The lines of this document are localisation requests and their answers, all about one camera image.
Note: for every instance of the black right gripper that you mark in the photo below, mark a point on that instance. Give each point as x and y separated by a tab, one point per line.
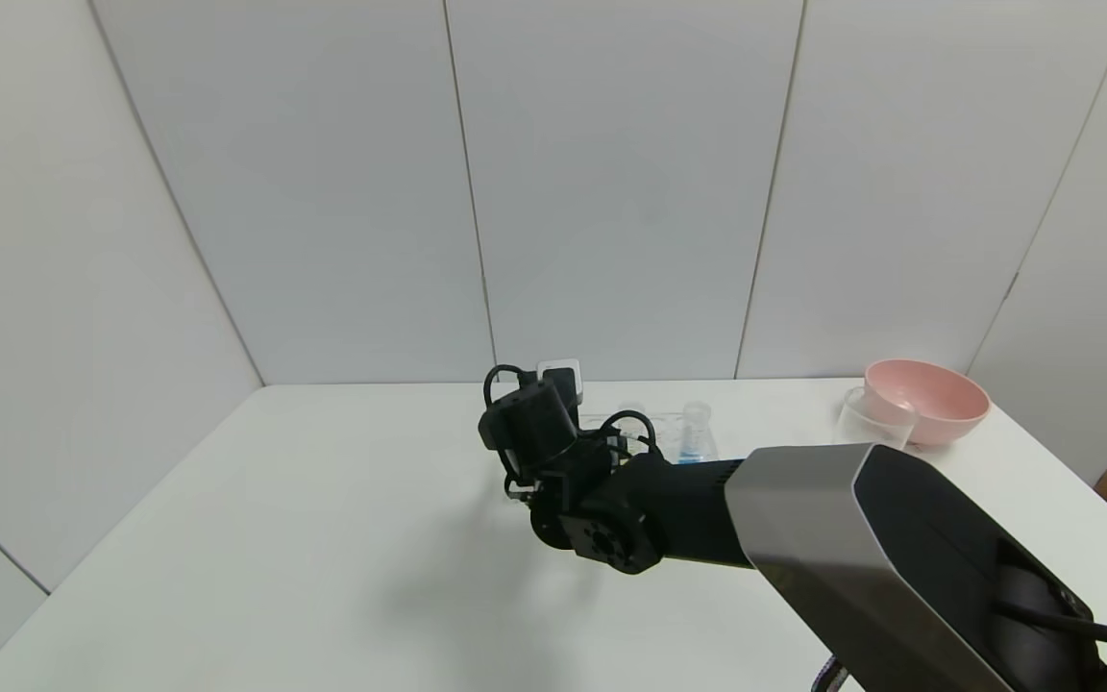
521	481

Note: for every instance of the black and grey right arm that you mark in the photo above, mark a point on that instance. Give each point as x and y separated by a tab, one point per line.
851	519

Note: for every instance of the clear plastic test tube rack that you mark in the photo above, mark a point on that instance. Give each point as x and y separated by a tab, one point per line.
669	432

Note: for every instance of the test tube with blue liquid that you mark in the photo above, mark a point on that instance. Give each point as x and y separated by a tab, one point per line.
696	444

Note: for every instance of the clear glass beaker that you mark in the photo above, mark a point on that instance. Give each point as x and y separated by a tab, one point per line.
866	423

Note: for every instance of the pink bowl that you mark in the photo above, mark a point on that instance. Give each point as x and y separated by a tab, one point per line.
938	404

